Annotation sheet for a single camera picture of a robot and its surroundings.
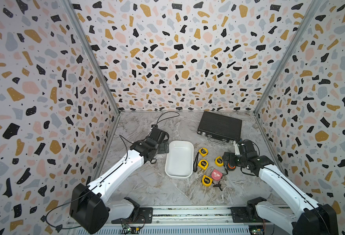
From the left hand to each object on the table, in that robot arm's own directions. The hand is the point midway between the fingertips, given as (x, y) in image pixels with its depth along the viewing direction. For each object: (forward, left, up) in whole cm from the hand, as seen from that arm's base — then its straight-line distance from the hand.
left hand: (160, 144), depth 82 cm
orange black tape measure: (-8, -42, -15) cm, 45 cm away
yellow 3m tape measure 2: (-4, -35, -15) cm, 39 cm away
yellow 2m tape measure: (-16, -26, -15) cm, 34 cm away
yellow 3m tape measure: (-5, -26, -15) cm, 30 cm away
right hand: (-5, -40, -7) cm, 41 cm away
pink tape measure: (-12, -32, -15) cm, 38 cm away
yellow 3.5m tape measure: (+3, -26, -15) cm, 30 cm away
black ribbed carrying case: (+20, -40, -12) cm, 46 cm away
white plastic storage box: (-3, -11, -16) cm, 20 cm away
